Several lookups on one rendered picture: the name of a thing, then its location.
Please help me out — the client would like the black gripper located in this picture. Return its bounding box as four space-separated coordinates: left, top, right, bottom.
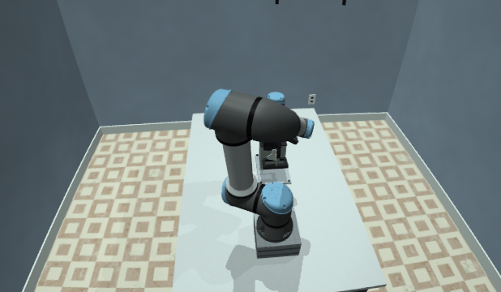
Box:
263 142 281 166

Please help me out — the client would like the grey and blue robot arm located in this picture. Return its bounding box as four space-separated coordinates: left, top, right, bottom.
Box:
203 89 315 243

